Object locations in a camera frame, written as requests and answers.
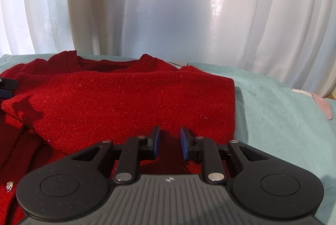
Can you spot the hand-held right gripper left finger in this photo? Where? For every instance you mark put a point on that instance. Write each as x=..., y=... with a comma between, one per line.
x=157, y=141

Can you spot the red knit sweater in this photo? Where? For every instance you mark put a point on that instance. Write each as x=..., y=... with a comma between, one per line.
x=126, y=104

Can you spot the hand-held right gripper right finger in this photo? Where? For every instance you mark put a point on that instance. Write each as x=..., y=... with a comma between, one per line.
x=184, y=144

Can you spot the white sheer curtain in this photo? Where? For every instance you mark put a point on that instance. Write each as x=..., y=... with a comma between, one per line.
x=168, y=4

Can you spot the pink white cloth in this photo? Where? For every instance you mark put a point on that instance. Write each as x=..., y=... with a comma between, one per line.
x=319, y=101

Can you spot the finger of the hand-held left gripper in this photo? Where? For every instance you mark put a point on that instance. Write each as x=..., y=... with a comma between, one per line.
x=6, y=87

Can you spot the light green bed sheet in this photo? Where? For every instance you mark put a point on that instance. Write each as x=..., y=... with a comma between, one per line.
x=283, y=119

